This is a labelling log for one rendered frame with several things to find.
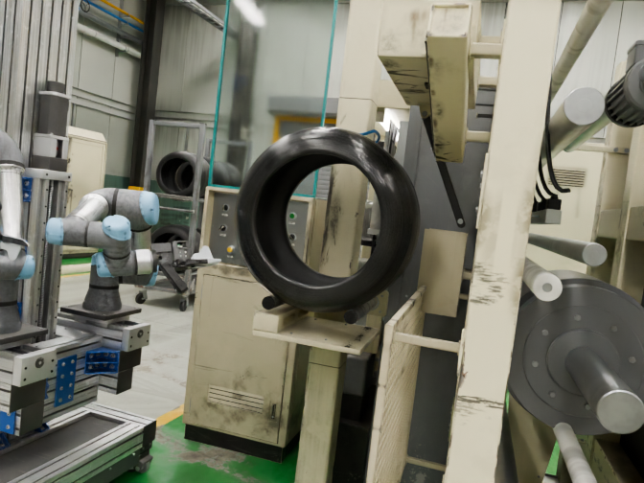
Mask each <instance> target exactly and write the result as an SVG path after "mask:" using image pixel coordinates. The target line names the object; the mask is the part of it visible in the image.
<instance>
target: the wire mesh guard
mask: <svg viewBox="0 0 644 483"><path fill-rule="evenodd" d="M425 291H426V286H425V285H421V286H420V287H419V289H418V290H417V291H416V292H415V293H414V294H413V295H412V296H411V297H410V298H409V299H408V301H407V302H406V303H405V304H404V305H403V306H402V307H401V308H400V309H399V310H398V312H397V313H396V314H395V315H394V316H393V317H392V318H391V319H390V320H389V321H388V322H387V323H386V325H385V328H384V339H383V347H382V355H381V363H380V370H379V385H378V393H377V400H376V408H375V416H374V423H373V431H372V439H371V447H370V454H369V462H368V470H367V477H366V483H400V482H401V479H402V476H403V470H404V467H405V459H406V455H407V448H408V440H409V433H410V426H411V418H412V410H413V403H414V396H415V388H416V380H417V374H418V366H419V358H420V351H421V346H417V345H412V344H406V343H404V345H403V344H402V343H401V342H399V343H398V342H396V343H395V344H393V342H392V339H393V336H394V335H393V332H394V331H395V330H396V329H397V327H398V329H397V330H399V331H398V333H404V334H414V335H419V336H423V328H424V321H425V314H426V313H425V312H422V311H421V305H422V298H423V294H424V293H425ZM405 320H406V321H405ZM400 326H401V327H400ZM401 329H402V330H401ZM393 345H394V347H393ZM396 345H397V347H396ZM400 347H401V348H400ZM391 348H392V350H391ZM394 349H395V351H394ZM392 352H393V355H392ZM395 353H396V354H395ZM390 355H391V357H390ZM393 357H394V358H393ZM391 359H392V362H391ZM394 360H395V361H394ZM389 362H390V365H389ZM395 364H396V365H395ZM399 364H400V365H399ZM390 367H391V368H390ZM393 368H394V370H393ZM397 369H398V371H397ZM388 370H389V371H388ZM391 372H392V374H391ZM389 375H390V378H389ZM395 375H396V376H395ZM392 377H393V378H392ZM387 378H388V380H387ZM390 380H391V381H390ZM394 382H395V383H394ZM388 383H389V385H388ZM391 383H392V385H391ZM395 384H396V385H395ZM386 387H387V388H386ZM389 387H390V388H389ZM392 387H393V388H392ZM397 388H398V389H397ZM387 390H388V392H387ZM390 391H391V393H390ZM394 392H395V393H394ZM385 393H386V396H385ZM388 395H389V397H388ZM396 396H397V397H398V398H397V397H396ZM392 397H393V399H392ZM386 398H387V400H386ZM384 401H385V403H384ZM390 402H391V403H390ZM391 405H392V406H391ZM388 406H389V408H388ZM392 407H393V408H392ZM389 409H390V411H389ZM393 409H394V410H393ZM386 410H387V412H386ZM395 412H396V413H395ZM384 413H385V416H384ZM387 414H388V416H387ZM391 415H392V416H391ZM382 416H383V418H382ZM385 418H386V420H385ZM389 420H390V422H389ZM383 421H384V423H383ZM387 425H388V426H387ZM388 427H389V428H388ZM380 432H381V433H380ZM386 432H387V434H386ZM390 432H391V433H390ZM383 433H384V435H383ZM381 436H382V438H381ZM394 436H395V437H394ZM384 437H385V438H384ZM388 438H389V439H388ZM382 441H383V442H382ZM390 441H391V442H390ZM386 443H387V444H386ZM382 452H383V453H382ZM387 454H388V455H387ZM378 455H379V457H378ZM383 455H384V456H383ZM380 456H381V457H380ZM389 457H390V458H389ZM381 460H382V461H381ZM385 460H386V461H385ZM387 464H388V465H389V466H388V465H387ZM377 475H378V476H377ZM384 477H385V478H384ZM375 478H376V479H375ZM378 479H379V480H378Z"/></svg>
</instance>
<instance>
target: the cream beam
mask: <svg viewBox="0 0 644 483"><path fill-rule="evenodd" d="M433 3H471V4H472V14H471V37H472V42H474V43H478V39H479V32H480V31H481V1H480V0H384V1H383V9H382V13H381V21H380V29H379V44H378V50H377V52H378V57H379V60H380V61H381V63H382V65H383V66H384V68H385V70H386V71H387V73H388V75H389V76H390V78H391V80H392V82H394V84H395V86H396V87H397V89H398V91H399V92H400V94H401V96H402V98H403V100H404V102H405V103H406V105H418V103H429V91H428V89H426V87H425V82H428V78H427V66H426V45H425V36H426V31H427V26H428V19H429V15H430V10H431V5H432V4H433ZM468 70H469V94H468V109H475V102H476V95H477V84H478V77H479V73H480V58H474V57H471V63H469V55H468Z"/></svg>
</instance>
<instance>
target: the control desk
mask: <svg viewBox="0 0 644 483"><path fill-rule="evenodd" d="M238 193H239V190H236V189H227V188H219V187H210V186H209V187H208V186H207V187H206V191H205V199H204V209H203V219H202V228H201V238H200V247H199V250H200V249H201V248H202V247H203V246H208V247H209V249H210V251H211V254H212V256H213V258H214V259H221V262H220V263H218V264H216V265H212V266H207V267H202V268H198V269H197V277H196V287H195V305H194V315H193V325H192V334H191V343H190V352H189V362H188V372H187V381H186V391H185V401H184V409H183V419H182V423H184V424H185V434H184V439H187V440H191V441H195V442H199V443H202V444H205V445H209V446H213V447H217V448H221V449H228V450H232V451H235V452H239V453H243V454H247V455H250V456H254V457H258V458H262V459H265V460H269V461H273V462H277V463H282V462H283V461H284V460H285V458H286V457H287V456H288V454H289V453H290V452H291V451H292V450H293V448H294V447H295V446H296V445H297V443H298V442H299V441H300V432H301V424H302V419H303V410H304V406H305V391H306V382H307V374H308V372H307V371H308V366H309V357H310V349H311V346H308V345H303V344H297V343H292V342H287V341H283V340H277V339H272V338H267V337H261V336H256V335H252V330H254V329H253V322H254V313H255V311H259V310H262V309H263V308H264V307H263V305H262V301H263V299H264V298H265V297H266V296H269V295H271V294H269V293H268V292H267V291H266V290H265V289H263V288H262V287H261V286H260V285H259V283H258V282H257V281H256V280H255V278H254V277H253V276H252V274H251V273H250V271H249V270H248V268H247V266H246V265H245V263H244V261H243V259H242V255H241V252H240V250H239V247H238V243H237V239H236V233H235V207H236V201H237V197H238ZM326 209H327V200H321V199H315V198H312V197H304V196H296V195H293V196H292V197H291V199H290V201H289V204H288V207H287V234H288V237H289V240H290V243H291V245H292V247H293V249H294V251H295V252H296V254H297V255H298V256H299V258H300V259H301V260H302V261H303V262H304V263H305V264H306V265H308V266H309V267H310V268H312V269H314V270H315V271H317V272H319V266H320V259H321V250H322V241H323V234H324V228H325V217H326Z"/></svg>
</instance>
